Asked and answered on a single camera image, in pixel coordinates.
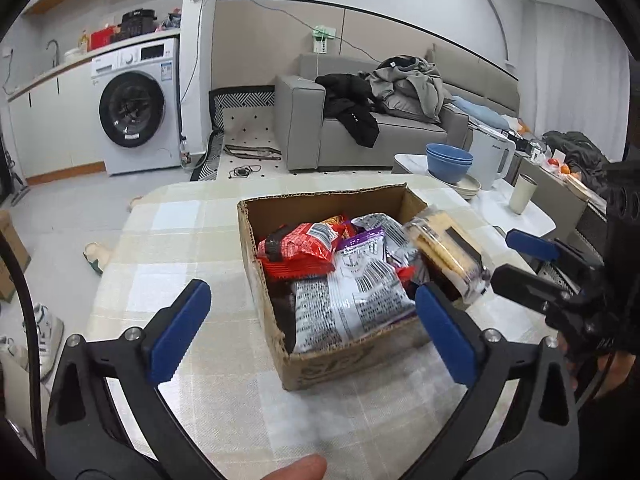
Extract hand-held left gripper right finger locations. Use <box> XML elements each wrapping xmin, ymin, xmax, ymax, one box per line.
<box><xmin>410</xmin><ymin>282</ymin><xmax>581</xmax><ymax>480</ymax></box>

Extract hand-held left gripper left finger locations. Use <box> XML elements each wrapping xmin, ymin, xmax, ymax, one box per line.
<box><xmin>45</xmin><ymin>279</ymin><xmax>213</xmax><ymax>480</ymax></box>

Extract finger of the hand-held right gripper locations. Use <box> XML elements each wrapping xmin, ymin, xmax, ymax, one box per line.
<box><xmin>505</xmin><ymin>229</ymin><xmax>606</xmax><ymax>273</ymax></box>
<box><xmin>491</xmin><ymin>264</ymin><xmax>596</xmax><ymax>311</ymax></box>

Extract clear biscuit packet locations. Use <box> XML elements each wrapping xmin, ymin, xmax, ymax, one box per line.
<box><xmin>402</xmin><ymin>209</ymin><xmax>493</xmax><ymax>306</ymax></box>

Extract silver purple snack packet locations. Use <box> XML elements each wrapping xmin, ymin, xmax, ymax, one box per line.
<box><xmin>332</xmin><ymin>227</ymin><xmax>418</xmax><ymax>331</ymax></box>
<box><xmin>350</xmin><ymin>212</ymin><xmax>421</xmax><ymax>266</ymax></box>
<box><xmin>291</xmin><ymin>280</ymin><xmax>361</xmax><ymax>354</ymax></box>

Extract red black snack packet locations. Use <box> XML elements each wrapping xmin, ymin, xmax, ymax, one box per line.
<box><xmin>260</xmin><ymin>257</ymin><xmax>331</xmax><ymax>281</ymax></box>

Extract brown cardboard box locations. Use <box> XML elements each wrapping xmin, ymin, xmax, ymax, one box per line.
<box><xmin>236</xmin><ymin>184</ymin><xmax>441</xmax><ymax>391</ymax></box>

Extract red noodle packet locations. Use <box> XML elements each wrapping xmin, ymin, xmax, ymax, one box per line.
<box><xmin>257</xmin><ymin>222</ymin><xmax>338</xmax><ymax>263</ymax></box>

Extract red chip bag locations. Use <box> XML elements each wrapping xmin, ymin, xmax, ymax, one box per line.
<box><xmin>320</xmin><ymin>214</ymin><xmax>357</xmax><ymax>236</ymax></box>

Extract person's right forearm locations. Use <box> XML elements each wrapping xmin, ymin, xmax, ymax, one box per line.
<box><xmin>575</xmin><ymin>350</ymin><xmax>640</xmax><ymax>480</ymax></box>

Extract person's right hand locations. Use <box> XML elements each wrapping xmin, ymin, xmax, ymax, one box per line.
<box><xmin>557</xmin><ymin>332</ymin><xmax>638</xmax><ymax>403</ymax></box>

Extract person's left hand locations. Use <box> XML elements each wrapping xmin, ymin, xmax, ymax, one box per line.
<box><xmin>265</xmin><ymin>454</ymin><xmax>328</xmax><ymax>480</ymax></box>

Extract cream cup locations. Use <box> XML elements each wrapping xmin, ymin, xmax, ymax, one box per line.
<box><xmin>509</xmin><ymin>174</ymin><xmax>538</xmax><ymax>215</ymax></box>

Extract beige shallow bowl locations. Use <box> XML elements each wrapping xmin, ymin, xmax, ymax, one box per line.
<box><xmin>450</xmin><ymin>176</ymin><xmax>482</xmax><ymax>200</ymax></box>

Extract white electric kettle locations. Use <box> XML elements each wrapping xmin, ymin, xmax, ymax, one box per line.
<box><xmin>470</xmin><ymin>127</ymin><xmax>517</xmax><ymax>191</ymax></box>

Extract beige checked tablecloth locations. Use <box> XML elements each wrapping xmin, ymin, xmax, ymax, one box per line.
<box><xmin>87</xmin><ymin>175</ymin><xmax>556</xmax><ymax>480</ymax></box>

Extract dark jacket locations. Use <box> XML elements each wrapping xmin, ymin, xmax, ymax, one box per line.
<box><xmin>542</xmin><ymin>131</ymin><xmax>608</xmax><ymax>186</ymax></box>

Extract blue bowl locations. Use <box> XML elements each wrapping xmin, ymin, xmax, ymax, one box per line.
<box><xmin>427</xmin><ymin>157</ymin><xmax>473</xmax><ymax>184</ymax></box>
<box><xmin>426</xmin><ymin>143</ymin><xmax>473</xmax><ymax>161</ymax></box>

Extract green beige slipper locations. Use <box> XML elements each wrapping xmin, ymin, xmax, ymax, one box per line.
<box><xmin>84</xmin><ymin>242</ymin><xmax>113</xmax><ymax>276</ymax></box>

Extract white sneaker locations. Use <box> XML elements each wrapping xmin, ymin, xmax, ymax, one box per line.
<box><xmin>22</xmin><ymin>302</ymin><xmax>66</xmax><ymax>381</ymax></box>
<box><xmin>0</xmin><ymin>335</ymin><xmax>28</xmax><ymax>371</ymax></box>

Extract light blue pillow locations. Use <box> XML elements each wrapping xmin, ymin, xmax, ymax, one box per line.
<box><xmin>452</xmin><ymin>96</ymin><xmax>508</xmax><ymax>128</ymax></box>

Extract white curtain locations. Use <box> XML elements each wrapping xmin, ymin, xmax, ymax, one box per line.
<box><xmin>520</xmin><ymin>0</ymin><xmax>631</xmax><ymax>151</ymax></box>

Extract small cardboard box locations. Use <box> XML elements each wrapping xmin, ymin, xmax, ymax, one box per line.
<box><xmin>0</xmin><ymin>210</ymin><xmax>31</xmax><ymax>303</ymax></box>

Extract grey clothes pile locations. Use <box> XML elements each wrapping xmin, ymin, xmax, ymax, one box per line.
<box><xmin>367</xmin><ymin>56</ymin><xmax>456</xmax><ymax>123</ymax></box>

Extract stick vacuum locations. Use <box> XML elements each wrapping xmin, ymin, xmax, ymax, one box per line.
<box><xmin>0</xmin><ymin>140</ymin><xmax>28</xmax><ymax>206</ymax></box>

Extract white washing machine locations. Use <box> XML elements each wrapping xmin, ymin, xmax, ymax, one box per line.
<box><xmin>91</xmin><ymin>37</ymin><xmax>182</xmax><ymax>176</ymax></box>

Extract black jacket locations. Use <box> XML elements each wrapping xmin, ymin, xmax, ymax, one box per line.
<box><xmin>315</xmin><ymin>73</ymin><xmax>381</xmax><ymax>148</ymax></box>

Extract grey sofa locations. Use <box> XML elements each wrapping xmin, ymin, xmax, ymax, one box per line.
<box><xmin>274</xmin><ymin>45</ymin><xmax>521</xmax><ymax>171</ymax></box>

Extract white kitchen base cabinets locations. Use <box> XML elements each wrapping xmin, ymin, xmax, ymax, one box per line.
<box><xmin>7</xmin><ymin>62</ymin><xmax>108</xmax><ymax>183</ymax></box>

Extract black white patterned mat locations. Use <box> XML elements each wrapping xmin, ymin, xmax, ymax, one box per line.
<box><xmin>190</xmin><ymin>87</ymin><xmax>281</xmax><ymax>183</ymax></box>

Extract red box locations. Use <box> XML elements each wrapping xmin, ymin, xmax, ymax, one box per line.
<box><xmin>90</xmin><ymin>27</ymin><xmax>121</xmax><ymax>51</ymax></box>

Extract black pressure cooker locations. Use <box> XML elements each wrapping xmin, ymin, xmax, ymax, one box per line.
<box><xmin>120</xmin><ymin>8</ymin><xmax>158</xmax><ymax>36</ymax></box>

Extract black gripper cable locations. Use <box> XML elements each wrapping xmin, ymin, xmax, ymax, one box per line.
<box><xmin>0</xmin><ymin>237</ymin><xmax>45</xmax><ymax>461</ymax></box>

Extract brown strap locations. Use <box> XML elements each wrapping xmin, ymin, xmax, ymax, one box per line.
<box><xmin>225</xmin><ymin>144</ymin><xmax>281</xmax><ymax>158</ymax></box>

